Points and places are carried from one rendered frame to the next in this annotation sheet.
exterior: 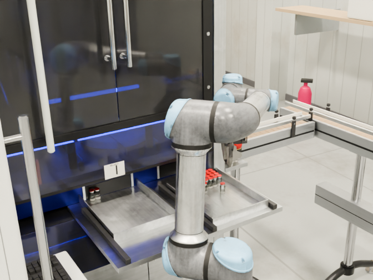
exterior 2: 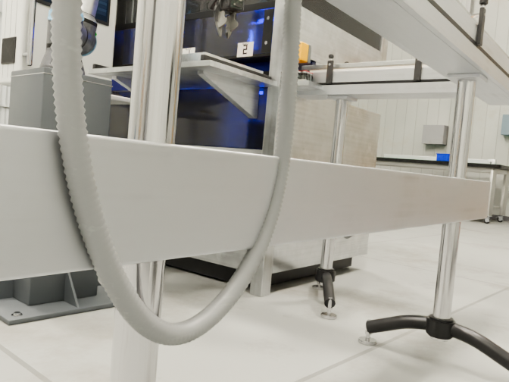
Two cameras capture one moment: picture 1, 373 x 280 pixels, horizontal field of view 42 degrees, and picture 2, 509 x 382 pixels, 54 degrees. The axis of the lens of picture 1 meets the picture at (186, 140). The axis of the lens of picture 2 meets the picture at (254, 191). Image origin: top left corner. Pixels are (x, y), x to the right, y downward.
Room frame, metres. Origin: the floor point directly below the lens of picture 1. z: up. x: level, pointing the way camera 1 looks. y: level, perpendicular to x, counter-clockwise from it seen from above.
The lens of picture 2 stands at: (1.19, -2.04, 0.54)
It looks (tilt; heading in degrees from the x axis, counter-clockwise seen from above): 3 degrees down; 69
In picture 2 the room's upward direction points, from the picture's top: 5 degrees clockwise
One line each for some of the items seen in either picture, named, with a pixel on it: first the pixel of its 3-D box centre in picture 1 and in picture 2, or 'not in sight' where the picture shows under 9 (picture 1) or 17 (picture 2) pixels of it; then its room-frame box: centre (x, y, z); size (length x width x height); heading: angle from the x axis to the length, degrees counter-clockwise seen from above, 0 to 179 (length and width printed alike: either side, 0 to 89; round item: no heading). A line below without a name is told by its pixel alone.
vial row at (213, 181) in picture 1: (203, 184); not in sight; (1.78, -0.07, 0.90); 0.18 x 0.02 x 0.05; 121
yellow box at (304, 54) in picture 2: not in sight; (298, 53); (2.04, -0.20, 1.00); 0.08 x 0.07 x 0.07; 32
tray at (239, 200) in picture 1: (215, 194); (210, 68); (1.71, -0.11, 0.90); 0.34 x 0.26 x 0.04; 31
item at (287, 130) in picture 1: (258, 134); (378, 76); (2.31, -0.37, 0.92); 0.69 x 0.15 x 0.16; 122
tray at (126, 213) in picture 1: (126, 206); not in sight; (1.63, 0.24, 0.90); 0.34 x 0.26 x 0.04; 32
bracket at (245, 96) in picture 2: not in sight; (229, 95); (1.78, -0.16, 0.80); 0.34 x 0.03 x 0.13; 32
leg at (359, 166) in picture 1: (353, 215); (453, 209); (2.26, -0.90, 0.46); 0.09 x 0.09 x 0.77; 32
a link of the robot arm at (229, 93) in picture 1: (230, 98); not in sight; (1.64, -0.16, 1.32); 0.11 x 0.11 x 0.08; 72
